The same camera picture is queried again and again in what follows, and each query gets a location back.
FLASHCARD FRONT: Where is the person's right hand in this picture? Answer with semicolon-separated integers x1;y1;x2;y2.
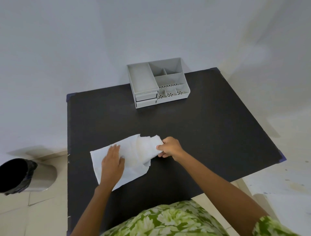
156;137;186;162

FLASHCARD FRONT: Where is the person's left hand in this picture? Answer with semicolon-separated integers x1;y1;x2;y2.
100;144;126;192

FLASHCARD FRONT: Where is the white paper towel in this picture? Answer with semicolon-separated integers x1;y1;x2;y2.
90;134;163;191

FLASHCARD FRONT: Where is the person's left forearm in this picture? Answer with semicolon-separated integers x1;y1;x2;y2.
70;185;114;236

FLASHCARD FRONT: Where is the person's right forearm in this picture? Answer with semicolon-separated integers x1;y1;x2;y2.
173;150;271;236

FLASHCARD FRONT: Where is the grey organizer drawer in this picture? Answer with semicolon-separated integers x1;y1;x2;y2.
135;93;158;102
136;98;157;109

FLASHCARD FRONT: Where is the grey plastic desk organizer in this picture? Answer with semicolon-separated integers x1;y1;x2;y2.
127;57;190;109

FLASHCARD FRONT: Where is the green floral garment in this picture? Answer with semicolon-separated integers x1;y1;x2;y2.
100;199;302;236

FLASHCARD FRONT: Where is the silver metal trash bin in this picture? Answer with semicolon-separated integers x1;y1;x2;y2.
0;158;58;196

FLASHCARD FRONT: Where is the white table leg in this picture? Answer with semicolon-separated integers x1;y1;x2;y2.
230;178;280;220

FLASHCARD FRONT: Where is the black bin liner bag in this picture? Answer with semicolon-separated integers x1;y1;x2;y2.
0;158;38;196

